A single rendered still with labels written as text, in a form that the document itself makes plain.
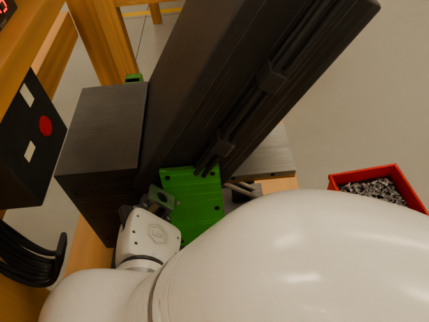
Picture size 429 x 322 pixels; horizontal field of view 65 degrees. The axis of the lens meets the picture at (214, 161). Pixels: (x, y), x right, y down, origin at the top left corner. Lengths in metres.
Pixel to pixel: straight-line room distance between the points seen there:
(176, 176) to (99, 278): 0.32
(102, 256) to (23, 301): 0.36
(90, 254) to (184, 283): 0.90
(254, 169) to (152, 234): 0.34
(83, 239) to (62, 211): 1.29
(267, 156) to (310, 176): 1.43
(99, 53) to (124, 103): 0.54
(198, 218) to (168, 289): 0.52
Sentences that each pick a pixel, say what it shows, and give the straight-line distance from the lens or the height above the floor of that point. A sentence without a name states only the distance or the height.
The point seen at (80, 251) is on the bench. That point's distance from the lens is 1.09.
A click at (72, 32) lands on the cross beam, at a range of 1.31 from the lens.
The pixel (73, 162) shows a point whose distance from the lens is 0.78.
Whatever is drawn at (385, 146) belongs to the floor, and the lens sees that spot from 2.54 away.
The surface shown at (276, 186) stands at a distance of 1.06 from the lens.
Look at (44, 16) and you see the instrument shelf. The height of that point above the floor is 1.52.
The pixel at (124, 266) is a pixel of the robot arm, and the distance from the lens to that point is 0.52.
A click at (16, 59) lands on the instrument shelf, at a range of 0.55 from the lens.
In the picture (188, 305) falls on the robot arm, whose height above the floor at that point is 1.60.
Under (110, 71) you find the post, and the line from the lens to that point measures 1.42.
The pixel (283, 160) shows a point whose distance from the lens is 0.83.
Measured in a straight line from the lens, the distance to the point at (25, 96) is 0.57.
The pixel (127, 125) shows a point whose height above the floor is 1.24.
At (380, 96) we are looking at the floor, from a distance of 2.93.
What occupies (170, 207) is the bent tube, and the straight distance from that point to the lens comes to 0.64.
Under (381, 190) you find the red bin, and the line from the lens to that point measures 1.15.
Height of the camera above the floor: 1.76
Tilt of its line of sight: 49 degrees down
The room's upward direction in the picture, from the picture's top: 8 degrees counter-clockwise
